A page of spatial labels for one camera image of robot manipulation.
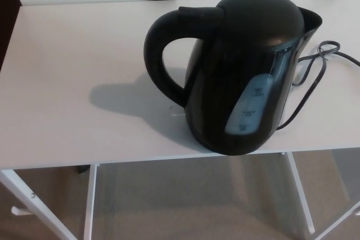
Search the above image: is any grey power cord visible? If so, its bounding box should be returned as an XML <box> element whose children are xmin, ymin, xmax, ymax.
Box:
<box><xmin>277</xmin><ymin>41</ymin><xmax>360</xmax><ymax>131</ymax></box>

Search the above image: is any white table frame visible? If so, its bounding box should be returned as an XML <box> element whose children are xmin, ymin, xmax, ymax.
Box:
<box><xmin>0</xmin><ymin>151</ymin><xmax>360</xmax><ymax>240</ymax></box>

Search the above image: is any black electric kettle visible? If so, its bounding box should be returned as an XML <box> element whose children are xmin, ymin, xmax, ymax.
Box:
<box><xmin>143</xmin><ymin>0</ymin><xmax>323</xmax><ymax>157</ymax></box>

